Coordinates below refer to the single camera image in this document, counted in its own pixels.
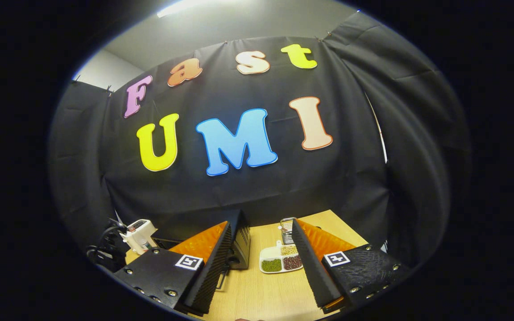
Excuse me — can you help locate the wire mesh basket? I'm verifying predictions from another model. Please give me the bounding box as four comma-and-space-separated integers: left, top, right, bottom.
279, 217, 297, 245

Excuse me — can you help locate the white divided dish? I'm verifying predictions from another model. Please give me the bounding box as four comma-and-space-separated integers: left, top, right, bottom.
259, 241, 304, 274

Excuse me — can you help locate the black electric oven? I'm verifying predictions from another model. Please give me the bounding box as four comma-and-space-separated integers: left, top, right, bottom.
215, 210, 252, 290

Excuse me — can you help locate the white kitchen appliance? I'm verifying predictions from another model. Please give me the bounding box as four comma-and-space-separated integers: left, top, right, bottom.
121, 219, 157, 255

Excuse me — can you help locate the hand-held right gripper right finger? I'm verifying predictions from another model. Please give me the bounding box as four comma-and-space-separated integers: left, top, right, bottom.
291, 218, 411, 313

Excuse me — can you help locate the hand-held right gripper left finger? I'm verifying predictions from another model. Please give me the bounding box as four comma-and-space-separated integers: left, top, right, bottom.
114, 221, 234, 315

